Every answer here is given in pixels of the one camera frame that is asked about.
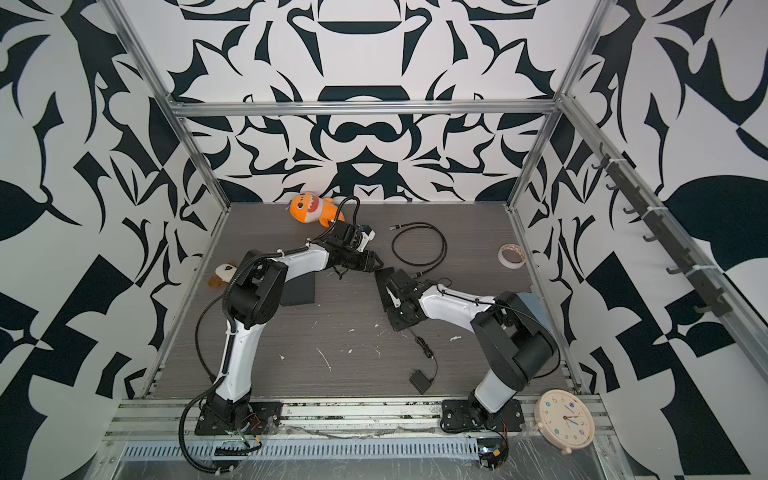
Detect blue glasses case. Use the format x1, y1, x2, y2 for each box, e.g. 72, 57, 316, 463
517, 292, 552, 330

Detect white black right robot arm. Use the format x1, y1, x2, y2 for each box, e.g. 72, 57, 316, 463
375, 268, 559, 414

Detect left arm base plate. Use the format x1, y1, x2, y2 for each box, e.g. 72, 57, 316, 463
194, 397, 283, 436

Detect white double-sided tape roll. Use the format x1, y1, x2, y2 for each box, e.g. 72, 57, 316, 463
497, 244, 527, 270

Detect cream round wall clock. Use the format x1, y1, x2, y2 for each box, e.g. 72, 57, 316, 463
534, 389, 596, 454

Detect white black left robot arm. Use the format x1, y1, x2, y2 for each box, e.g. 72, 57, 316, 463
205, 220, 383, 418

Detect small brown plush toy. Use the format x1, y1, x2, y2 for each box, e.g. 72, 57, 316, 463
207, 263, 237, 288

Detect grey wall hook rail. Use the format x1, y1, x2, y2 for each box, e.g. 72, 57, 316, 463
596, 143, 733, 317

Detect aluminium frame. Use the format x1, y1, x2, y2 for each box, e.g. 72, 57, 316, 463
103, 1, 767, 376

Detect black braided ethernet cable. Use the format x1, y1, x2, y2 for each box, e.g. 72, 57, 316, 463
389, 221, 450, 269

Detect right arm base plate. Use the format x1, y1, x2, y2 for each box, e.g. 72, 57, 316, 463
439, 398, 525, 434

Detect orange plush fish toy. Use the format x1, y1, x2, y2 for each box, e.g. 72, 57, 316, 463
289, 192, 345, 228

